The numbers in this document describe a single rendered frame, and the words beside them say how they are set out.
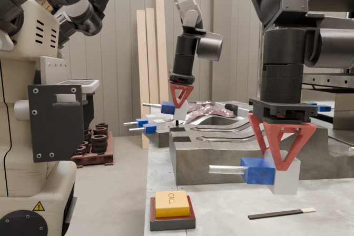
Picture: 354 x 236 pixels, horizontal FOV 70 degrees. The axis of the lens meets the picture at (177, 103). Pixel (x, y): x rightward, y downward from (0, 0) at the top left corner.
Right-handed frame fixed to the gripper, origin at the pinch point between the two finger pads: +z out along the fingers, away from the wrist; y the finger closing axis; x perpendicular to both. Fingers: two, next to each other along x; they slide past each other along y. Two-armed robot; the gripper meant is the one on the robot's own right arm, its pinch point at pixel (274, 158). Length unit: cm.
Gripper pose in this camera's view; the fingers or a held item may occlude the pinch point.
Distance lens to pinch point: 43.5
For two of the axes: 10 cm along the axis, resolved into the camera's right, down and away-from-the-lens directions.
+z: -0.3, 9.9, 1.2
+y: -0.3, -1.2, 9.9
